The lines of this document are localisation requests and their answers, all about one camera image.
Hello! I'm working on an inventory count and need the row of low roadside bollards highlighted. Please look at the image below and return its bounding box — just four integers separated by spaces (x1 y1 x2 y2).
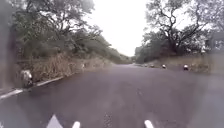
133 62 190 72

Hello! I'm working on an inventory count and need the robot's own part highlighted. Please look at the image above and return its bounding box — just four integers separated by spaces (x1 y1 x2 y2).
71 120 82 128
143 119 155 128

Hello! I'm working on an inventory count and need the row of trees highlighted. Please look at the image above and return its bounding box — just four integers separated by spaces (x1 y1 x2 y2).
0 0 133 66
133 0 224 64

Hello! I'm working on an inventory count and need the dry grass verge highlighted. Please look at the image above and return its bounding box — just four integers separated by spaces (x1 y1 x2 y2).
13 53 114 84
143 53 224 74

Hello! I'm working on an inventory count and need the white kerb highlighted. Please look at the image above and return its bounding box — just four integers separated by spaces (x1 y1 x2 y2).
0 75 64 100

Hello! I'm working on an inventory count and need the grey asphalt road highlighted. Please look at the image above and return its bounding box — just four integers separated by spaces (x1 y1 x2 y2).
0 63 224 128

